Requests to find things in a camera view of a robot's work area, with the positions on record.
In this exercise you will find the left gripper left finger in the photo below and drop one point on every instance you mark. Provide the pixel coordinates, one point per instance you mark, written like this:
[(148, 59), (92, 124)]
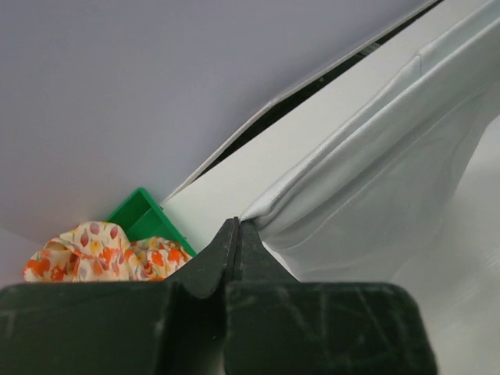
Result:
[(211, 267)]

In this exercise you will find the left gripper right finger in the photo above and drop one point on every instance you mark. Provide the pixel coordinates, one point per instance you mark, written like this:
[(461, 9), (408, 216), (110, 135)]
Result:
[(254, 263)]

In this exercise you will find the white skirt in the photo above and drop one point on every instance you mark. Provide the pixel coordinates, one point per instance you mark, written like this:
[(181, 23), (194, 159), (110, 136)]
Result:
[(373, 193)]

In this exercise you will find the green plastic bin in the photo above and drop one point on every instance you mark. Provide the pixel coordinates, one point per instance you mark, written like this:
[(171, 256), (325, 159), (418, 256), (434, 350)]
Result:
[(141, 217)]

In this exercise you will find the orange floral skirt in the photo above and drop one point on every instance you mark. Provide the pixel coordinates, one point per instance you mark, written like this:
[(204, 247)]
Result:
[(101, 251)]

